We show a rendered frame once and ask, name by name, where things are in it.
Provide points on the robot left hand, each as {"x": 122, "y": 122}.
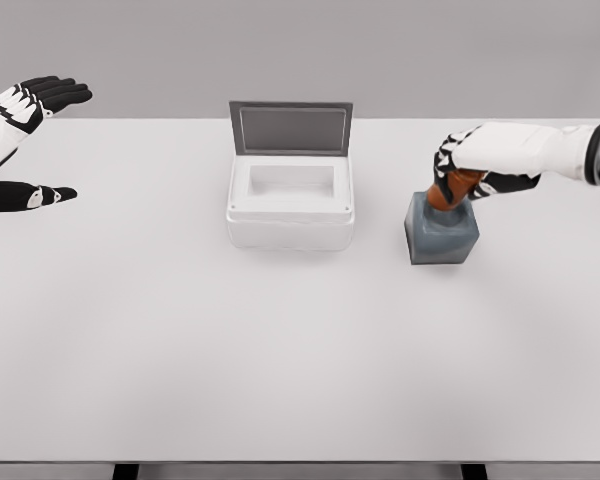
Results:
{"x": 10, "y": 112}

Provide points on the white box with grey lid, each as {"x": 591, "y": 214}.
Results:
{"x": 291, "y": 180}

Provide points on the grey square stamp base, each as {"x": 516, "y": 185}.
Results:
{"x": 442, "y": 232}

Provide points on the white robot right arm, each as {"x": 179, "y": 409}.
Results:
{"x": 590, "y": 152}

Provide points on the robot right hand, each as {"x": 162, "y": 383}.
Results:
{"x": 500, "y": 147}

